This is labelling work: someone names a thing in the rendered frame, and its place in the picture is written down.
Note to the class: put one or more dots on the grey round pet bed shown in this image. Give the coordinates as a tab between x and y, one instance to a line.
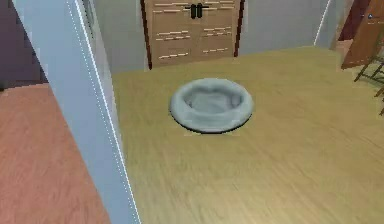
211	106

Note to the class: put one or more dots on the brown wooden double door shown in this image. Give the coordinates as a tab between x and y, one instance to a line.
193	33

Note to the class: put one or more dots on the dark wooden chair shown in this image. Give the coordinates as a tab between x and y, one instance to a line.
373	70

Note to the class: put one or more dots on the brown wooden open door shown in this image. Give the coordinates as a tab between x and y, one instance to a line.
363	36

